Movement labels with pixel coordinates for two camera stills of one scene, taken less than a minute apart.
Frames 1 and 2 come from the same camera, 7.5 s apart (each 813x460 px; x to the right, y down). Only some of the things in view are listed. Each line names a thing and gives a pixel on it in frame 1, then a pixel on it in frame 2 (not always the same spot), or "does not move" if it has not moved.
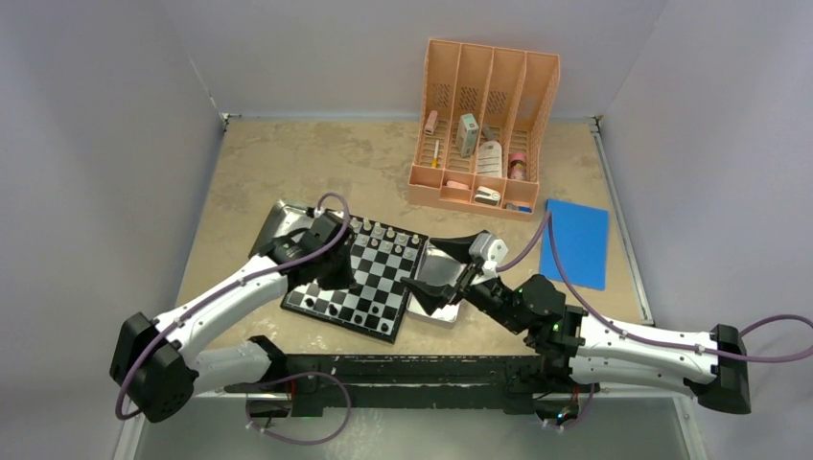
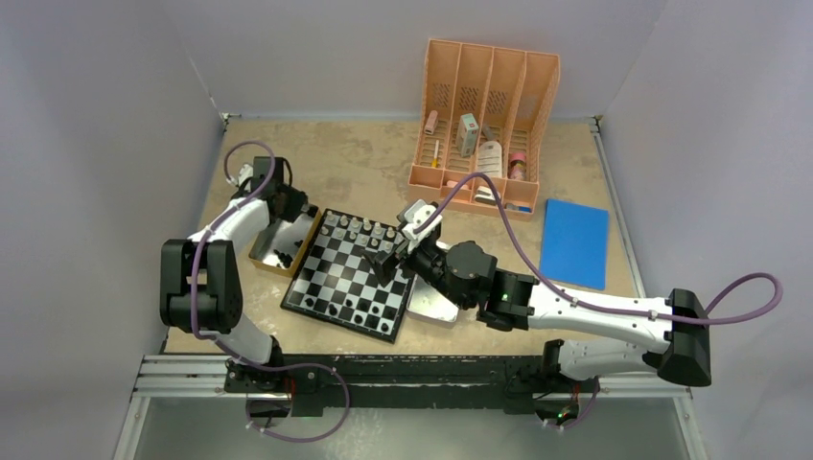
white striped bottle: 490,159 does not move
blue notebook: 581,235 does not move
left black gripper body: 336,272 → 291,202
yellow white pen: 434,160 does not move
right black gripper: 460,247 → 383,265
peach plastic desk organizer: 485,113 does not move
